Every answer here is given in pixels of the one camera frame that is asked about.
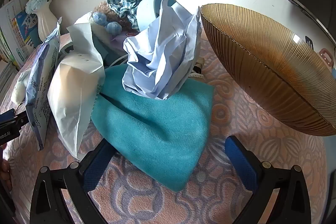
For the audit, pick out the dark teal cloth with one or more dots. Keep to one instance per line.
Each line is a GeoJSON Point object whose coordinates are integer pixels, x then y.
{"type": "Point", "coordinates": [102, 49]}

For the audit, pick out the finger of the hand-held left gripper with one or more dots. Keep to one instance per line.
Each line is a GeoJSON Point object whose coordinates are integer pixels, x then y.
{"type": "Point", "coordinates": [14, 117]}

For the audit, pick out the brown plush with blue pompoms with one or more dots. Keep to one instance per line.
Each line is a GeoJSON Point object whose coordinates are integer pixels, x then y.
{"type": "Point", "coordinates": [105, 19]}

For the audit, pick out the purple packet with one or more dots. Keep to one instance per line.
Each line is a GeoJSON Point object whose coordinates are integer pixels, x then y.
{"type": "Point", "coordinates": [119, 43]}

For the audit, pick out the light blue paper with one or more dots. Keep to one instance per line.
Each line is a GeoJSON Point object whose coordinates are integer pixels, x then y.
{"type": "Point", "coordinates": [162, 56]}

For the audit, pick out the white ribbed vase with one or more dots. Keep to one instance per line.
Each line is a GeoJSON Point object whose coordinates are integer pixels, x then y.
{"type": "Point", "coordinates": [46, 22]}

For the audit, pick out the amber ribbed glass bowl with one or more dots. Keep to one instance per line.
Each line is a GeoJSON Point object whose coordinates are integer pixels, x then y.
{"type": "Point", "coordinates": [275, 77]}

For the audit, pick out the teal fleece cloth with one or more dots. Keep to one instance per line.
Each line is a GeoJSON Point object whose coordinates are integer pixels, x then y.
{"type": "Point", "coordinates": [157, 129]}

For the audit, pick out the stack of books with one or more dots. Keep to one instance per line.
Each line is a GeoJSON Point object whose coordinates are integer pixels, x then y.
{"type": "Point", "coordinates": [15, 29]}

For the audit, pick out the pink and purple patterned tablecloth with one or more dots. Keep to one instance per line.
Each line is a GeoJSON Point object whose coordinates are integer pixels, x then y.
{"type": "Point", "coordinates": [147, 203]}

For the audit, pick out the blue and white wipes packet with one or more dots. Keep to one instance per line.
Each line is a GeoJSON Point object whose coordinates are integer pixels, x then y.
{"type": "Point", "coordinates": [39, 82]}

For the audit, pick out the light blue tape roll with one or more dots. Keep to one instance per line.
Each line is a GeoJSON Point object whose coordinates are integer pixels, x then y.
{"type": "Point", "coordinates": [144, 11]}

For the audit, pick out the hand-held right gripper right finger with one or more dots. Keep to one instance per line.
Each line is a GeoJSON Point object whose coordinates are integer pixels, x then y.
{"type": "Point", "coordinates": [241, 161]}

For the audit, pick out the person's left hand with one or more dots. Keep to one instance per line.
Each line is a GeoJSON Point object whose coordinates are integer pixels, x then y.
{"type": "Point", "coordinates": [4, 171]}

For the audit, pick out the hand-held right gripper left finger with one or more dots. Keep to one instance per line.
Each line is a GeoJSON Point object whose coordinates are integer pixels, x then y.
{"type": "Point", "coordinates": [94, 169]}

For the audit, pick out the white plastic bag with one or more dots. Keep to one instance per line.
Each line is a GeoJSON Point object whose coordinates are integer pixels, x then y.
{"type": "Point", "coordinates": [73, 87]}

